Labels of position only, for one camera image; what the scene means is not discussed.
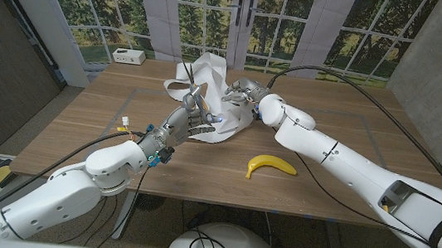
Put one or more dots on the white receipt paper strip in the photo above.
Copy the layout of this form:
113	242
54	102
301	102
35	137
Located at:
226	112

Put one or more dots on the yellow black foot pedal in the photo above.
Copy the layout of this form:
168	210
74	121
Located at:
2	174

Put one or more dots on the yellow toy banana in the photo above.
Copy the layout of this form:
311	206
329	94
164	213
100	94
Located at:
269	161

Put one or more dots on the white table leg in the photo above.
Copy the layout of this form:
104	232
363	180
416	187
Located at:
124	217

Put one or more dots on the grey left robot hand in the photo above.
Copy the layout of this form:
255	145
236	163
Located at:
179	125

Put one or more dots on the printed window forest backdrop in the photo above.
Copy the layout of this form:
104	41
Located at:
216	15

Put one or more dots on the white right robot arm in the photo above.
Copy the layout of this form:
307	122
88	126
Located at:
366	170

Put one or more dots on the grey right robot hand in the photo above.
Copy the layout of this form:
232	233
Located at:
247	91

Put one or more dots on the white power strip box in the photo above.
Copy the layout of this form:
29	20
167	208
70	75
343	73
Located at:
128	56

